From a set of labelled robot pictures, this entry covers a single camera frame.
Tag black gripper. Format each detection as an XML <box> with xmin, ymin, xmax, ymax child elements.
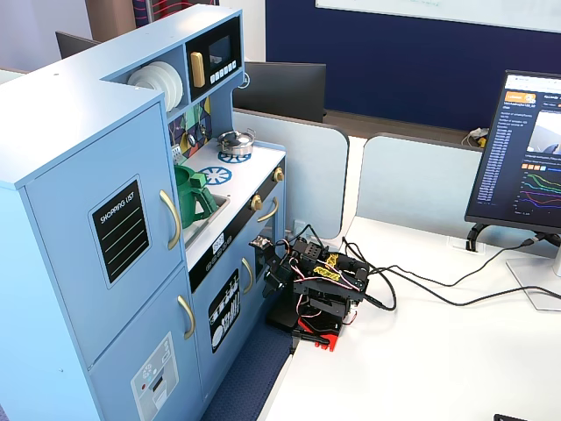
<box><xmin>261</xmin><ymin>249</ymin><xmax>295</xmax><ymax>300</ymax></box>

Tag blue door with shopping list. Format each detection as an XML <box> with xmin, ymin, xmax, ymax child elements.
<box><xmin>24</xmin><ymin>101</ymin><xmax>188</xmax><ymax>369</ymax></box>

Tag blue oven door with window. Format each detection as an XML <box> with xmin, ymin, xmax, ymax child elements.
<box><xmin>252</xmin><ymin>182</ymin><xmax>284</xmax><ymax>284</ymax></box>

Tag blue door with dish print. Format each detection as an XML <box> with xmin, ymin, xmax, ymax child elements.
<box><xmin>191</xmin><ymin>243</ymin><xmax>259</xmax><ymax>396</ymax></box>

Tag blue door with ice dispenser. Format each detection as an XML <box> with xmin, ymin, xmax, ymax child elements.
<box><xmin>87</xmin><ymin>265</ymin><xmax>207</xmax><ymax>421</ymax></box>

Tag black toy microwave door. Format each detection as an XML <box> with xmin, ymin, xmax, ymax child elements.
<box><xmin>186</xmin><ymin>16</ymin><xmax>242</xmax><ymax>102</ymax></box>

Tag blue toy kitchen cabinet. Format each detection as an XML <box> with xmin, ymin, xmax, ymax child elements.
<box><xmin>0</xmin><ymin>4</ymin><xmax>288</xmax><ymax>421</ymax></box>

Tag grey toy sink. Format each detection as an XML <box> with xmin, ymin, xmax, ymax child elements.
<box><xmin>182</xmin><ymin>195</ymin><xmax>231</xmax><ymax>251</ymax></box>

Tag red table clamp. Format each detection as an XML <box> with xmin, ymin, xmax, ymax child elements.
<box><xmin>291</xmin><ymin>315</ymin><xmax>342</xmax><ymax>353</ymax></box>

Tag light grey desk divider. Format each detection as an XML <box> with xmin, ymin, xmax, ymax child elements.
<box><xmin>231</xmin><ymin>109</ymin><xmax>351</xmax><ymax>240</ymax></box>
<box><xmin>357</xmin><ymin>133</ymin><xmax>484</xmax><ymax>238</ymax></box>

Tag steel pot with lid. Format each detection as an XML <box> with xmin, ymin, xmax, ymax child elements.
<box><xmin>217</xmin><ymin>128</ymin><xmax>258</xmax><ymax>157</ymax></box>

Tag wide black monitor back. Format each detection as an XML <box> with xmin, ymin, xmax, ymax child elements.
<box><xmin>231</xmin><ymin>61</ymin><xmax>328</xmax><ymax>124</ymax></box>

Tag white toy plate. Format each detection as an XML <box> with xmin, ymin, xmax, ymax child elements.
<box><xmin>127</xmin><ymin>65</ymin><xmax>172</xmax><ymax>110</ymax></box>
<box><xmin>146</xmin><ymin>61</ymin><xmax>179</xmax><ymax>110</ymax></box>
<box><xmin>155</xmin><ymin>61</ymin><xmax>184</xmax><ymax>109</ymax></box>

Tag yellow and white plugs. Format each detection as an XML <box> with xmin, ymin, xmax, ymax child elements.
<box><xmin>462</xmin><ymin>126</ymin><xmax>490</xmax><ymax>148</ymax></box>

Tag monitor with lit screen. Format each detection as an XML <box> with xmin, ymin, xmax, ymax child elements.
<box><xmin>464</xmin><ymin>69</ymin><xmax>561</xmax><ymax>233</ymax></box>

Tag silver monitor stand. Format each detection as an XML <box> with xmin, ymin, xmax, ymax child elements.
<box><xmin>506</xmin><ymin>232</ymin><xmax>561</xmax><ymax>312</ymax></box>

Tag black flat device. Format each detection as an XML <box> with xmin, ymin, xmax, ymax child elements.
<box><xmin>493</xmin><ymin>412</ymin><xmax>561</xmax><ymax>421</ymax></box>

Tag small black monitor back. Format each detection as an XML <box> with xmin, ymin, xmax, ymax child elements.
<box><xmin>55</xmin><ymin>30</ymin><xmax>103</xmax><ymax>61</ymax></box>

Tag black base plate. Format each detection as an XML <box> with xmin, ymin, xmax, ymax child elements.
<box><xmin>266</xmin><ymin>304</ymin><xmax>300</xmax><ymax>332</ymax></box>

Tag black cable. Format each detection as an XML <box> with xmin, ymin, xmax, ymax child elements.
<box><xmin>366</xmin><ymin>265</ymin><xmax>561</xmax><ymax>312</ymax></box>
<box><xmin>340</xmin><ymin>232</ymin><xmax>561</xmax><ymax>289</ymax></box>

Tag white cable port plate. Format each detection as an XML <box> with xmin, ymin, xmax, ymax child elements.
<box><xmin>446</xmin><ymin>235</ymin><xmax>486</xmax><ymax>256</ymax></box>

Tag white wall board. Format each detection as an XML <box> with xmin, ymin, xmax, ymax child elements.
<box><xmin>314</xmin><ymin>0</ymin><xmax>561</xmax><ymax>35</ymax></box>

